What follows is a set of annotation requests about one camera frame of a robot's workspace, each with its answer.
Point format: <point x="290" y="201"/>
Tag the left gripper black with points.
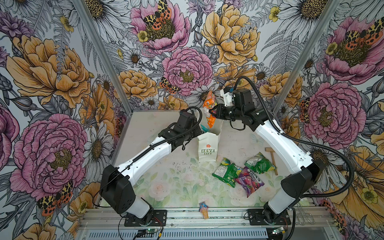
<point x="198" y="131"/>

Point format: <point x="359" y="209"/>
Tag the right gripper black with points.
<point x="219" y="114"/>

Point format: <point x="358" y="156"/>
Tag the fruit oval candy packet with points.
<point x="209" y="103"/>

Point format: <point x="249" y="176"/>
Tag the white paper bag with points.
<point x="208" y="143"/>

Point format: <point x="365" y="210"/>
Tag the teal snack packet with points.
<point x="205" y="129"/>

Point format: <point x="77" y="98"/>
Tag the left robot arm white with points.
<point x="117" y="182"/>

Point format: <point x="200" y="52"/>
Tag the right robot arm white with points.
<point x="304" y="171"/>

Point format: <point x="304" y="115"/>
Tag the wooden toy hammer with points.
<point x="271" y="151"/>

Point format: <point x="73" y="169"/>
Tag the green candy packet small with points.
<point x="260" y="164"/>

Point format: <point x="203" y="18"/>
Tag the green candy packet large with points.
<point x="227" y="172"/>

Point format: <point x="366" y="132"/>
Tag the purple berries candy packet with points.
<point x="249" y="181"/>

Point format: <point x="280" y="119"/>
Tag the ice cream cone toy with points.
<point x="204" y="210"/>

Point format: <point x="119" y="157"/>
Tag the green circuit board left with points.
<point x="152" y="231"/>

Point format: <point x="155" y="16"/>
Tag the green circuit board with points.
<point x="278" y="231"/>
<point x="152" y="231"/>

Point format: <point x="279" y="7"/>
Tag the green circuit board right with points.
<point x="278" y="231"/>

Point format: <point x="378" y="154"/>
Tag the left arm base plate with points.
<point x="154" y="218"/>

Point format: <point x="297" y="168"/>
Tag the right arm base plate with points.
<point x="264" y="217"/>

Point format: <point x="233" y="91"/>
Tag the metal wire hooks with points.
<point x="304" y="217"/>

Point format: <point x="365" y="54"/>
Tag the aluminium corner post right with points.
<point x="320" y="26"/>

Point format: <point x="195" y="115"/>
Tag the aluminium corner post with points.
<point x="92" y="32"/>
<point x="320" y="26"/>

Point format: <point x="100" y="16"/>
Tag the aluminium corner post left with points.
<point x="92" y="32"/>

